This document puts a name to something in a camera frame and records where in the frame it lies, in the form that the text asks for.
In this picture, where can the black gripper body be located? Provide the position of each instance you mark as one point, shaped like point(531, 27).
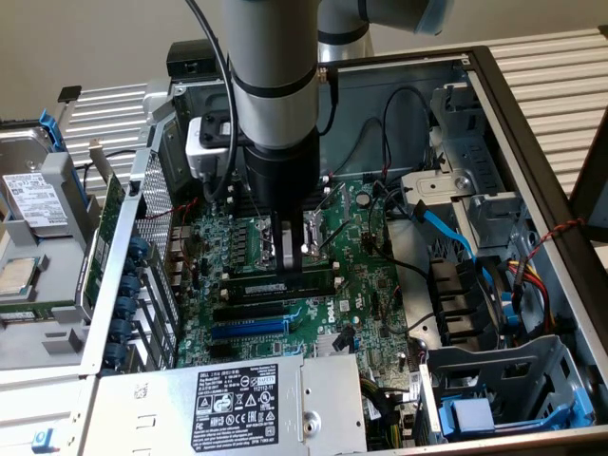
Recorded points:
point(282, 171)

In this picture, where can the green RAM stick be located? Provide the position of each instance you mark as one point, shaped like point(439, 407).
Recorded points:
point(323, 280)
point(19, 315)

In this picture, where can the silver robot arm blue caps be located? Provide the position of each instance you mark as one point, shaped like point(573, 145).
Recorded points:
point(271, 71)

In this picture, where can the black RAM slot white latches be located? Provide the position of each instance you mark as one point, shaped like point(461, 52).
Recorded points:
point(327, 191)
point(338, 282)
point(252, 273)
point(326, 179)

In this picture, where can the silver CPU socket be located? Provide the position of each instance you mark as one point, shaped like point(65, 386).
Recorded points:
point(313, 228)

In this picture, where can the thin metal locking lever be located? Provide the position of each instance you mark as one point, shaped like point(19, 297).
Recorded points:
point(339, 236)

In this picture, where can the metal socket cover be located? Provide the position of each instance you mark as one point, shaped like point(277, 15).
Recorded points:
point(344, 199)

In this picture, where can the long black expansion slot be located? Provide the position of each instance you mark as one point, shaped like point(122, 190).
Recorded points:
point(247, 312)

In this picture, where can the round coin battery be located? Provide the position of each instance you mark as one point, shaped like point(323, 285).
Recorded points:
point(364, 198)

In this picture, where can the green Dell motherboard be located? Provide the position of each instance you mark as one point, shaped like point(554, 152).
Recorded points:
point(370, 285)

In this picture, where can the blue expansion slot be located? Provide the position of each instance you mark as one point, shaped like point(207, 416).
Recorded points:
point(247, 329)

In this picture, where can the metal port stack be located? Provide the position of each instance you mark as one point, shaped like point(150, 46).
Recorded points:
point(180, 256)

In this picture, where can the silver chipset heatsink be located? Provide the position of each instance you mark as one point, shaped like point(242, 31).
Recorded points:
point(323, 347)

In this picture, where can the open silver PC case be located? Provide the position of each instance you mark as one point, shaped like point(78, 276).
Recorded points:
point(361, 95)

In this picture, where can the short black expansion slot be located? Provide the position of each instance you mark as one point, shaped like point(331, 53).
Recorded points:
point(221, 351)

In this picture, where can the blue slot retention clip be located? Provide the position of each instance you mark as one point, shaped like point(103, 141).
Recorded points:
point(129, 286)
point(139, 248)
point(121, 330)
point(115, 355)
point(131, 266)
point(125, 308)

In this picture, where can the black box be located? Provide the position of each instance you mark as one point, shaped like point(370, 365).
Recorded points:
point(190, 59)

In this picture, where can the black rating label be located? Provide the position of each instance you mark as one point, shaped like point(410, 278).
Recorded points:
point(235, 408)

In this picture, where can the green graphics card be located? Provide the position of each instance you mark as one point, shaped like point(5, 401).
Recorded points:
point(107, 214)

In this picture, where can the tall silver disk bay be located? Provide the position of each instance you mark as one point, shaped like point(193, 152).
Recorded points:
point(475, 142)

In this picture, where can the silver power supply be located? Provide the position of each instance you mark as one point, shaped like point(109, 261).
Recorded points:
point(142, 408)

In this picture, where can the grey parts rack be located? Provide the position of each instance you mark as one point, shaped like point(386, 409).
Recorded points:
point(57, 266)

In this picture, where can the grey disk bay cage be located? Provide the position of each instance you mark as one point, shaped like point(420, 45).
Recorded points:
point(499, 361)

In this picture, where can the blue disk carrier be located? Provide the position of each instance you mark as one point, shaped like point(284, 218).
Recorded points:
point(470, 415)

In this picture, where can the silver hard disk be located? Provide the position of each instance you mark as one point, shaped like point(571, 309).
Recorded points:
point(33, 199)

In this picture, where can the silver CPU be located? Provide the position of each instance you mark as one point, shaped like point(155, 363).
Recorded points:
point(16, 278)

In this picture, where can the blue case latch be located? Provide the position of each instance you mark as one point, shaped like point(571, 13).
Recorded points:
point(43, 440)

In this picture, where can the silver bay bracket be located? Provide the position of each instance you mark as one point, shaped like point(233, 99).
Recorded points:
point(432, 187)

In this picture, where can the black clip white post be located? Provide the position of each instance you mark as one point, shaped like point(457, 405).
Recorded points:
point(70, 93)

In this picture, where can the blue disk rail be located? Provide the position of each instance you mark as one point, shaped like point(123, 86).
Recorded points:
point(51, 130)

